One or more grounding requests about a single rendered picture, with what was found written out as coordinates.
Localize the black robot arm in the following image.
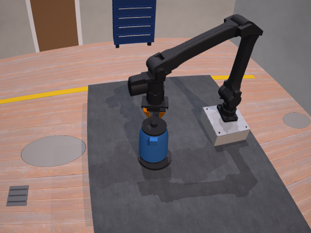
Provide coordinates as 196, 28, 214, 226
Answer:
128, 14, 263, 122

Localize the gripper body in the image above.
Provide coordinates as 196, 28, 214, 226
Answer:
141, 91, 169, 112

